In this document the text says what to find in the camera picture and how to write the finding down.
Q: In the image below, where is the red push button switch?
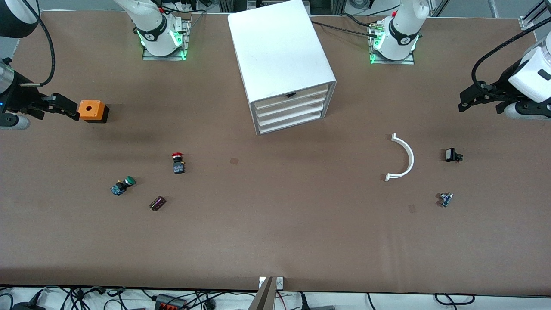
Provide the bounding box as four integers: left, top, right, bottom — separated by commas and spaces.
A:
171, 152, 186, 175

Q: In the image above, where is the white plastic drawer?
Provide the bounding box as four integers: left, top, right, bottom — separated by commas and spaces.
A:
254, 92, 330, 118
253, 85, 331, 110
256, 100, 328, 126
257, 108, 324, 133

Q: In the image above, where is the white drawer cabinet shell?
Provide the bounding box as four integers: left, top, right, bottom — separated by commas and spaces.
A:
227, 0, 337, 136

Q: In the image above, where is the black red power strip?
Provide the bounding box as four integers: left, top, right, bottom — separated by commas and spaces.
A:
154, 294, 188, 310

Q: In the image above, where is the orange button enclosure box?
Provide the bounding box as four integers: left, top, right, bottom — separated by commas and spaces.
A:
77, 100, 110, 124

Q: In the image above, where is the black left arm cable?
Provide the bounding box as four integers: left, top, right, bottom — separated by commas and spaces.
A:
471, 16, 551, 87

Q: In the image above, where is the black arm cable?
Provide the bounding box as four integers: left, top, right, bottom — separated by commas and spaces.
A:
19, 0, 56, 87
471, 16, 551, 87

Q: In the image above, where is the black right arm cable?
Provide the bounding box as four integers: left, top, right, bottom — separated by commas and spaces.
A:
19, 0, 56, 87

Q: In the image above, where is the aluminium frame post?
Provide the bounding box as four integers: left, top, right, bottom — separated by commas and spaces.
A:
519, 0, 551, 29

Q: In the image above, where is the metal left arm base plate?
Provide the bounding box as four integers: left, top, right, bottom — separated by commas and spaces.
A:
369, 24, 416, 65

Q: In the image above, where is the white curved plastic bracket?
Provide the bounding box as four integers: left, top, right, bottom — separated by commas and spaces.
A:
384, 133, 415, 182

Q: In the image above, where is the green push button switch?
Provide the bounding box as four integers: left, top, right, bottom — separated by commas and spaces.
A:
111, 176, 137, 196

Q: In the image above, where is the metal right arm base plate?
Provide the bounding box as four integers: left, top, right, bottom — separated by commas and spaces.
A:
142, 18, 192, 61

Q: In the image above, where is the black braided table cable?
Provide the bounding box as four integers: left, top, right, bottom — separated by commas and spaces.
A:
310, 19, 380, 40

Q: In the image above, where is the black looped floor cable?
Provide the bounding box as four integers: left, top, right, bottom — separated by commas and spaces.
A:
434, 293, 477, 307

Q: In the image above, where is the white pole clamp bracket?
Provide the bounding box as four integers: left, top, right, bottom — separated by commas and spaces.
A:
258, 276, 285, 290

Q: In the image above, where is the grey camera mount pole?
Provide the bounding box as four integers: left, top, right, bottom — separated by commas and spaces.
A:
248, 276, 276, 310

